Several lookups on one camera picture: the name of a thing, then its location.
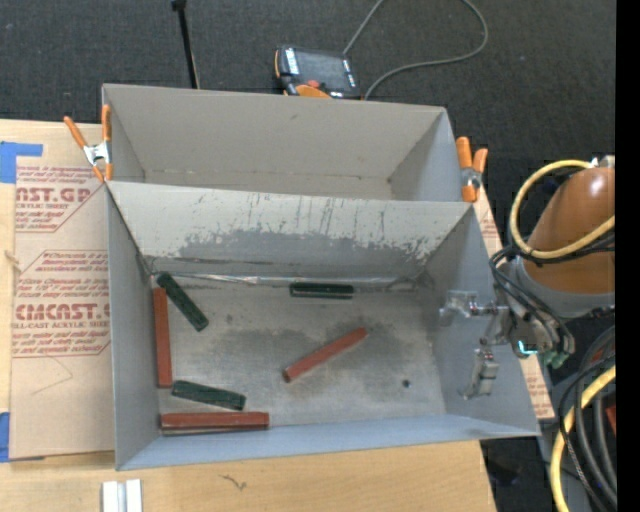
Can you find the grey metal bin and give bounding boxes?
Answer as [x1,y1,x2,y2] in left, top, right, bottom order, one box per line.
[101,83,543,472]

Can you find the brown cardboard board, red print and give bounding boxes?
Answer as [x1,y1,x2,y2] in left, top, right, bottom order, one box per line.
[0,118,557,464]

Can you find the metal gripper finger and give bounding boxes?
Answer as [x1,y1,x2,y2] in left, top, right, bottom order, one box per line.
[461,338,501,401]
[438,290,509,327]

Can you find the dark green flat block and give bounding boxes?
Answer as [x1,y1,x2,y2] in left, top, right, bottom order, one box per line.
[288,282,355,300]
[155,272,210,333]
[170,379,247,412]

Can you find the red-brown flat block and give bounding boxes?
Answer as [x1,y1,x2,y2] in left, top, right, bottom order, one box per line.
[152,286,174,390]
[282,327,370,384]
[159,410,271,435]

